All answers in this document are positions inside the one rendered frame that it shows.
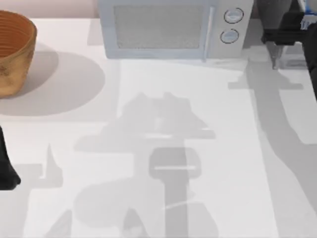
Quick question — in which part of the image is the pale microwave door handle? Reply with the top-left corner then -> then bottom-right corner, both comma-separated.
203,6 -> 215,62

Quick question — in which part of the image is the woven wooden basket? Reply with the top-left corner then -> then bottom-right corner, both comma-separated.
0,10 -> 38,99

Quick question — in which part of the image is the blue and white box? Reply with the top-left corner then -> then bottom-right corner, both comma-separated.
299,0 -> 317,31

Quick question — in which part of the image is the microwave door with window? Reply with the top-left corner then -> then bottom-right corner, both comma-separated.
99,0 -> 211,60

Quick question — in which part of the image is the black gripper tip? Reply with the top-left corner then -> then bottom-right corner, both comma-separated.
0,125 -> 22,191

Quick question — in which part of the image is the small microwave knob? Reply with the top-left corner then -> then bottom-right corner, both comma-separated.
219,28 -> 240,45

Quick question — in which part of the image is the large microwave knob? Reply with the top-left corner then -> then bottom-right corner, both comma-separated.
223,7 -> 245,25

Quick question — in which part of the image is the pale microwave oven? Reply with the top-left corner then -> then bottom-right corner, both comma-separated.
97,0 -> 255,62

